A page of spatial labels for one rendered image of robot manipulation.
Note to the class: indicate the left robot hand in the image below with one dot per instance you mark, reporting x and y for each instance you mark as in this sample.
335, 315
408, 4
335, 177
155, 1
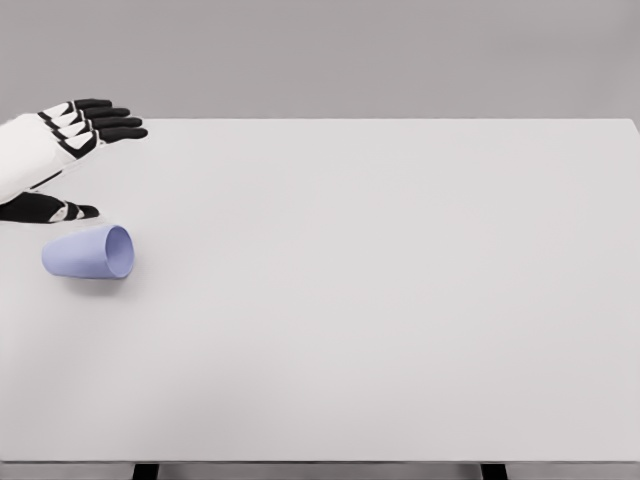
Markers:
30, 155

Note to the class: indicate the light blue cup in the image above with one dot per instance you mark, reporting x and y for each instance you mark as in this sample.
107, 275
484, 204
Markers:
80, 255

